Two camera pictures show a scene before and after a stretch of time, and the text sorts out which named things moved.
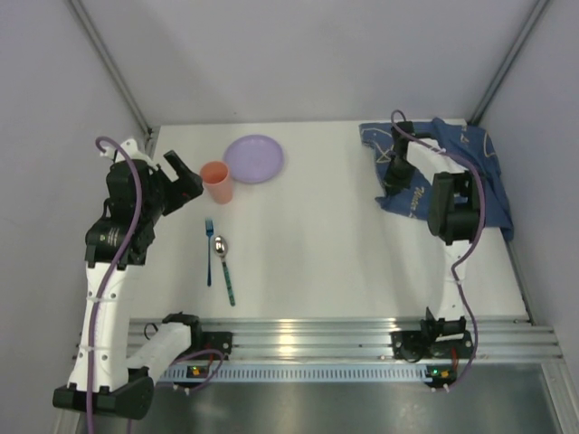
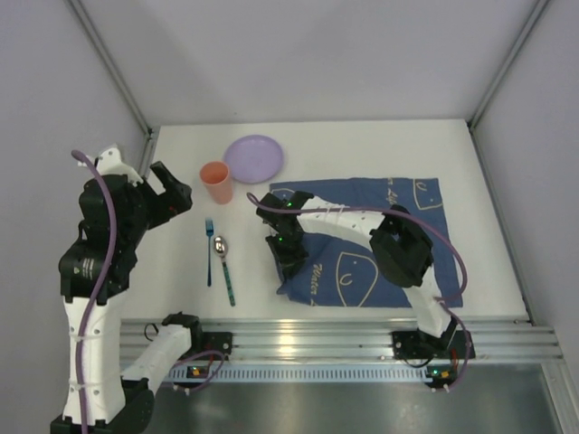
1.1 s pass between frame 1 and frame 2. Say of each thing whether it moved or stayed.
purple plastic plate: stayed
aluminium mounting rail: stayed
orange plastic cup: stayed
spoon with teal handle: stayed
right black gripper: moved
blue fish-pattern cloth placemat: moved
